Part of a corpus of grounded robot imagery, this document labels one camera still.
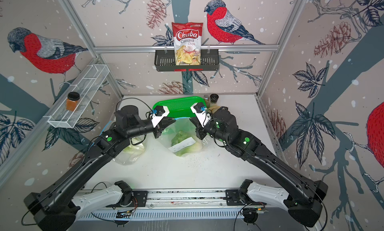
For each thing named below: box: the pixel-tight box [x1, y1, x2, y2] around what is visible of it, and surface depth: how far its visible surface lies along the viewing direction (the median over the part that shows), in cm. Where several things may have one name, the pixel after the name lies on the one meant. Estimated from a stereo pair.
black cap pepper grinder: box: [209, 93, 219, 104], surface depth 106 cm
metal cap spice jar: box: [204, 94, 210, 105], surface depth 108 cm
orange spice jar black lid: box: [66, 91, 81, 112], surface depth 68 cm
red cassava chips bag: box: [171, 22, 204, 66], surface depth 87 cm
